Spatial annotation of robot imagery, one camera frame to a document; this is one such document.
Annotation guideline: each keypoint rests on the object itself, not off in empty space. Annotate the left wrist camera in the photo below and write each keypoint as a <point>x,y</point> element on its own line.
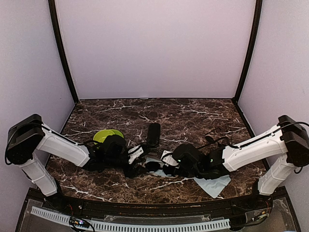
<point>136,152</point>

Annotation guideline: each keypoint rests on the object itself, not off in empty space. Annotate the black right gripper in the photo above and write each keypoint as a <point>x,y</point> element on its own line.
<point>183,174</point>

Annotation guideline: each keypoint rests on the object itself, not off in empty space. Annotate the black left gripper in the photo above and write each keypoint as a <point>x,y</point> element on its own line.
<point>133,171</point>

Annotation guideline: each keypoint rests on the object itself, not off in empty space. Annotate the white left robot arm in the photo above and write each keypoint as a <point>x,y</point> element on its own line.
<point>31,134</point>

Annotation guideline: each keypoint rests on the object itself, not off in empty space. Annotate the black quilted glasses case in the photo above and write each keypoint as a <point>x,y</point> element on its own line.
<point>153,135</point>

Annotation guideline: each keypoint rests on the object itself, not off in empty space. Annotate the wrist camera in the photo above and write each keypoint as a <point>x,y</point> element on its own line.
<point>136,152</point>
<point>167,158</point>

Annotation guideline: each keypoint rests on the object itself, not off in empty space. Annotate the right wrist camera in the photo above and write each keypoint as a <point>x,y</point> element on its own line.
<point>167,158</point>

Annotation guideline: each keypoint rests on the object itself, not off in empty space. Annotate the plaid brown glasses case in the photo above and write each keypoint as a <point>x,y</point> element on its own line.
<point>150,158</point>

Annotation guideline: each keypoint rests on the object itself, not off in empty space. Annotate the white slotted cable duct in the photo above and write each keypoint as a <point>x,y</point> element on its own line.
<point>95,225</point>

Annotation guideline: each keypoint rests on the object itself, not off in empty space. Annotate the green bowl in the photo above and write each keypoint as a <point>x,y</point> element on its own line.
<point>101,135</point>

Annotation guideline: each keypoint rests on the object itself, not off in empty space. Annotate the blue cleaning cloth right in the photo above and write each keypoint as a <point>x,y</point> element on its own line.
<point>213,187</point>

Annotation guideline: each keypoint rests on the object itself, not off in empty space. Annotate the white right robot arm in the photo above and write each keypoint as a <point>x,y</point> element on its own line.
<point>288,140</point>

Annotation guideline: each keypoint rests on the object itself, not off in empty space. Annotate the black corner frame post left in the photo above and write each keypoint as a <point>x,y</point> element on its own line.
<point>61,50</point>

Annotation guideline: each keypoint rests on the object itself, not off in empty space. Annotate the gold frame sunglasses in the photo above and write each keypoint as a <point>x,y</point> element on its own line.
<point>157,168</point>

